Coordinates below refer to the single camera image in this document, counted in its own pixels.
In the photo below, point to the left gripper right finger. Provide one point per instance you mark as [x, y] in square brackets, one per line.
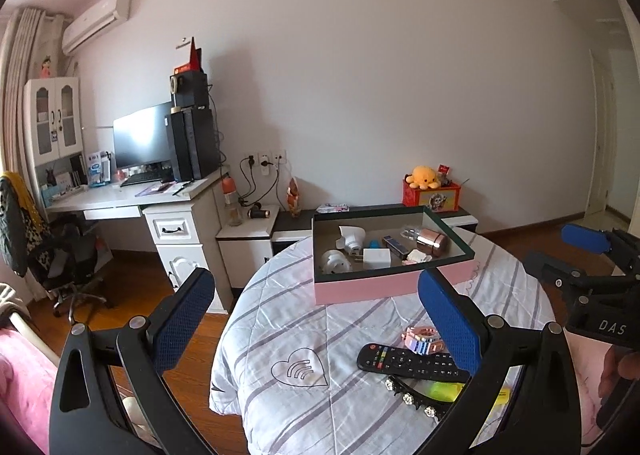
[543, 415]

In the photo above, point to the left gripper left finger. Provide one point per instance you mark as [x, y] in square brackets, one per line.
[87, 415]

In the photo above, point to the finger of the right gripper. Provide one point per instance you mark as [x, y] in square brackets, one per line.
[594, 241]
[555, 272]

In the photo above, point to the yellow highlighter marker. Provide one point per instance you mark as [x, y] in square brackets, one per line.
[448, 392]

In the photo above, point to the black flower hair clip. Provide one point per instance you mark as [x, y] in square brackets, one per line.
[432, 408]

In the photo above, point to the black remote control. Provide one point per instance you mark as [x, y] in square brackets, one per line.
[403, 363]

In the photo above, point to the rose gold metal cup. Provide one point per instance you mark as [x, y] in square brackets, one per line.
[432, 242]

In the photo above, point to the pink white block toy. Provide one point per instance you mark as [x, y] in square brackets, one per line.
[417, 256]

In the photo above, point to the clear glass perfume bottle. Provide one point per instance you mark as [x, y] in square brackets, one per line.
[413, 233]

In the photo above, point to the white round night light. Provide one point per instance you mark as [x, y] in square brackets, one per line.
[334, 261]

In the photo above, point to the white power adapter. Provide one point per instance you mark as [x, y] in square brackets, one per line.
[376, 258]

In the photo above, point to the person's hand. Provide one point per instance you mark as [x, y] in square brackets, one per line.
[618, 363]

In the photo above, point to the pink bedding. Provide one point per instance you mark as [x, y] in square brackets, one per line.
[27, 381]

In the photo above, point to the white door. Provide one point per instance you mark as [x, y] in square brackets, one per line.
[604, 148]

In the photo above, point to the red cartoon storage box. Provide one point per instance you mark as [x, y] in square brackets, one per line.
[443, 199]

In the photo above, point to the orange octopus plush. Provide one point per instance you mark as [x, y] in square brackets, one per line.
[423, 178]

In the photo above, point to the black office chair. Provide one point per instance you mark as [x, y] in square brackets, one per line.
[60, 255]

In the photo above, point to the pink and green box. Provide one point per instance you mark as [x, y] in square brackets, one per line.
[458, 264]

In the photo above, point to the white striped quilted tablecloth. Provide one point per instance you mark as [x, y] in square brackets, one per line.
[288, 367]

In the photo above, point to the white desk with drawers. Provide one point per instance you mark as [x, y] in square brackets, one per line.
[180, 224]

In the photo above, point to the low black white tv stand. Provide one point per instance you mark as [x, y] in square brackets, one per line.
[250, 247]

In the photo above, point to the black keyboard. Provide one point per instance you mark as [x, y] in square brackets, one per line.
[162, 175]

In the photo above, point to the anatomy model figurine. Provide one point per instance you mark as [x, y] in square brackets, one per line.
[293, 198]

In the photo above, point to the orange cap water bottle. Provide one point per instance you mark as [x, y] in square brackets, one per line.
[231, 202]

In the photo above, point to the black computer monitor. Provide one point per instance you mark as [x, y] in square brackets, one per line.
[140, 138]

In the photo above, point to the black computer tower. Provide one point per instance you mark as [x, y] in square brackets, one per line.
[193, 143]

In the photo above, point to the white glass door cabinet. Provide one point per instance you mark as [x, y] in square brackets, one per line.
[52, 130]

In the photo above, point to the black boxes stack on tower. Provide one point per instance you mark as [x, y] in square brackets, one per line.
[188, 82]

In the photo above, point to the doll figure on cabinet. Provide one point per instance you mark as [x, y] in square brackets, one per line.
[46, 69]

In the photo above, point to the beige window curtain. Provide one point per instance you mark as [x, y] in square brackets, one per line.
[31, 36]

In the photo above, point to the white wall power sockets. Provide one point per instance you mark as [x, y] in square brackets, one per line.
[264, 160]

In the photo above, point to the white wall air conditioner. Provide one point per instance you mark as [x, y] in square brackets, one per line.
[101, 17]

